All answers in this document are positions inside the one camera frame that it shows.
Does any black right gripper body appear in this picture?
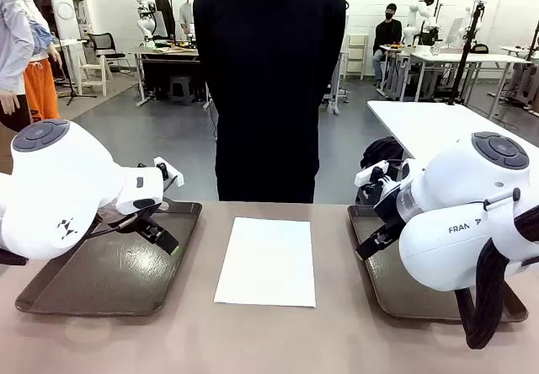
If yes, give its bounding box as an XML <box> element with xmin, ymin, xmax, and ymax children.
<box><xmin>373</xmin><ymin>181</ymin><xmax>408</xmax><ymax>231</ymax></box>

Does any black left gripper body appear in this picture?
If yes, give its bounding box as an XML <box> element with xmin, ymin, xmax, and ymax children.
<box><xmin>97</xmin><ymin>199</ymin><xmax>168</xmax><ymax>231</ymax></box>

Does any white A4 paper stack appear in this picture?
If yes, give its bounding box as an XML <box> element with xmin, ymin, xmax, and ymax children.
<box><xmin>213</xmin><ymin>216</ymin><xmax>317</xmax><ymax>308</ymax></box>

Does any brown plastic tray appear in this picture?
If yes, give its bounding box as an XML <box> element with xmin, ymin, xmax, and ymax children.
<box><xmin>15</xmin><ymin>199</ymin><xmax>203</xmax><ymax>318</ymax></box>
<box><xmin>347</xmin><ymin>204</ymin><xmax>529</xmax><ymax>323</ymax></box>

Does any black bag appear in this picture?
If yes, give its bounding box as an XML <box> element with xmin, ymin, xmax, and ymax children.
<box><xmin>360</xmin><ymin>136</ymin><xmax>408</xmax><ymax>169</ymax></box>

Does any large white table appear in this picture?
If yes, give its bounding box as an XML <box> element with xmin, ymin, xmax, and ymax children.
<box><xmin>366</xmin><ymin>99</ymin><xmax>539</xmax><ymax>168</ymax></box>

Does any grey plastic stool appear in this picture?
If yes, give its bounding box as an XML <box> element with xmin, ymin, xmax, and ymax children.
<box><xmin>169</xmin><ymin>74</ymin><xmax>193</xmax><ymax>105</ymax></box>

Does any white wooden chair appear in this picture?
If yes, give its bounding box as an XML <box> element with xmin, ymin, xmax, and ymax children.
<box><xmin>77</xmin><ymin>53</ymin><xmax>114</xmax><ymax>97</ymax></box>

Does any black tripod stand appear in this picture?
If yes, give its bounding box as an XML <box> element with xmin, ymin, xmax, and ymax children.
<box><xmin>54</xmin><ymin>39</ymin><xmax>98</xmax><ymax>106</ymax></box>

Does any white desk with black panel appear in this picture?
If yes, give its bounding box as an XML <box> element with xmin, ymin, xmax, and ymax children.
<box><xmin>134</xmin><ymin>45</ymin><xmax>201</xmax><ymax>108</ymax></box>

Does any white shelf unit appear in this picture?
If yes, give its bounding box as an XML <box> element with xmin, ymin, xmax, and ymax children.
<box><xmin>344</xmin><ymin>32</ymin><xmax>371</xmax><ymax>83</ymax></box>

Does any long white background table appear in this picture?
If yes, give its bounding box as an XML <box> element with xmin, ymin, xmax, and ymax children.
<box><xmin>410</xmin><ymin>52</ymin><xmax>532</xmax><ymax>116</ymax></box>

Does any seated person in black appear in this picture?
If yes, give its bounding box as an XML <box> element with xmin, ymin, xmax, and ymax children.
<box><xmin>372</xmin><ymin>3</ymin><xmax>403</xmax><ymax>87</ymax></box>

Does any tall black tripod pole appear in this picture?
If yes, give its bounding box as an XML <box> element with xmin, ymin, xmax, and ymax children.
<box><xmin>448</xmin><ymin>0</ymin><xmax>488</xmax><ymax>106</ymax></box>

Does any black office chair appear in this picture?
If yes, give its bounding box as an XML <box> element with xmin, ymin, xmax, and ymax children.
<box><xmin>87</xmin><ymin>32</ymin><xmax>132</xmax><ymax>76</ymax></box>

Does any person in black sweater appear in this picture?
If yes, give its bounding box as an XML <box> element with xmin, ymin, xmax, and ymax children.
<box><xmin>192</xmin><ymin>0</ymin><xmax>349</xmax><ymax>204</ymax></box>

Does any white computer monitor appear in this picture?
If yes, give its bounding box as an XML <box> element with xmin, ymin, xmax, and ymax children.
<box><xmin>445</xmin><ymin>16</ymin><xmax>465</xmax><ymax>47</ymax></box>

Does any small white background robot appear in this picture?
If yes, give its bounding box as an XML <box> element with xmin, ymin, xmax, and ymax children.
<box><xmin>458</xmin><ymin>5</ymin><xmax>479</xmax><ymax>42</ymax></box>

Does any background person in black coat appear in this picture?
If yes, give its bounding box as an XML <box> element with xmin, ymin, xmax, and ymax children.
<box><xmin>142</xmin><ymin>0</ymin><xmax>176</xmax><ymax>40</ymax></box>

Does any mannequin striped shirt brown skirt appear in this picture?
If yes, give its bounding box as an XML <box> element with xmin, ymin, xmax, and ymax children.
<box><xmin>0</xmin><ymin>0</ymin><xmax>35</xmax><ymax>173</ymax></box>

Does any background person with dark hair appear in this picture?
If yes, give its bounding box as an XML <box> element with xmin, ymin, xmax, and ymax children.
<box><xmin>179</xmin><ymin>0</ymin><xmax>197</xmax><ymax>38</ymax></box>

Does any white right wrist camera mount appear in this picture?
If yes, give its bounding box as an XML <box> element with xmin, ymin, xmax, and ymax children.
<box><xmin>354</xmin><ymin>159</ymin><xmax>391</xmax><ymax>189</ymax></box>

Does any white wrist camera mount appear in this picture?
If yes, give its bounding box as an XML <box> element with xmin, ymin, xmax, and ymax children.
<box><xmin>354</xmin><ymin>159</ymin><xmax>391</xmax><ymax>189</ymax></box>
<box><xmin>153</xmin><ymin>157</ymin><xmax>185</xmax><ymax>189</ymax></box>

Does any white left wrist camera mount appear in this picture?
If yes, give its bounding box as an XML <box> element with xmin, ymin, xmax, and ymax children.
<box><xmin>153</xmin><ymin>157</ymin><xmax>185</xmax><ymax>189</ymax></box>

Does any black braided cable sleeve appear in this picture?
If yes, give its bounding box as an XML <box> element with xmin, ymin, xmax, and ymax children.
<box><xmin>454</xmin><ymin>188</ymin><xmax>539</xmax><ymax>350</ymax></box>

